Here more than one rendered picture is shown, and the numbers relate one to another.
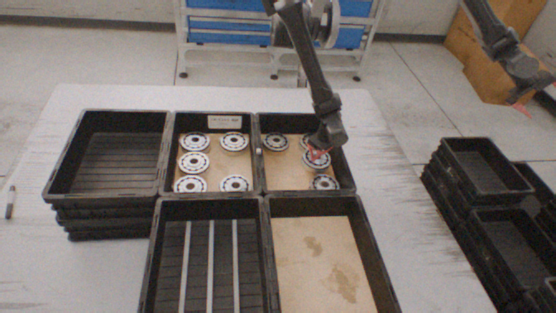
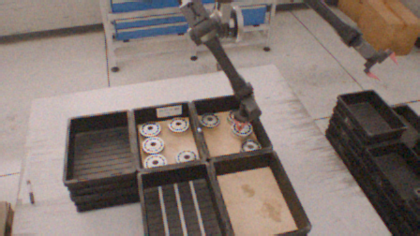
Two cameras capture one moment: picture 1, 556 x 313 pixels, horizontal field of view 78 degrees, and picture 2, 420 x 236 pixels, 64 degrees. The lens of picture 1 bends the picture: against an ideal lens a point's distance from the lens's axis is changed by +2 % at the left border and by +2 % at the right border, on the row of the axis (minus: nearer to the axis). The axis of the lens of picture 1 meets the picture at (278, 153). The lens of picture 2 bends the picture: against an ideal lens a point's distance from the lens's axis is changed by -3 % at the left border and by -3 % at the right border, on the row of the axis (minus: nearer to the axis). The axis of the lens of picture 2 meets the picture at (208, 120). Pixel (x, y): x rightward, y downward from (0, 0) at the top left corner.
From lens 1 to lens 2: 46 cm
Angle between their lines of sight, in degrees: 1
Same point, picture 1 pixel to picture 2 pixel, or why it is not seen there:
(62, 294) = not seen: outside the picture
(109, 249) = (106, 214)
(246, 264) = (204, 209)
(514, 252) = (399, 175)
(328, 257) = (259, 196)
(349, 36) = (254, 15)
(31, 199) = (43, 187)
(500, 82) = (386, 36)
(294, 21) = (215, 46)
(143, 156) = (115, 145)
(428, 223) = (329, 164)
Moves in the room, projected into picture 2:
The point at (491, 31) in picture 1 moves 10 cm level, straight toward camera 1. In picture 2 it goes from (341, 30) to (337, 41)
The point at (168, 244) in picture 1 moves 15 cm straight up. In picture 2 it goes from (149, 203) to (144, 182)
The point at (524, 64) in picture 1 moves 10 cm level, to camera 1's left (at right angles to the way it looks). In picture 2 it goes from (365, 49) to (341, 49)
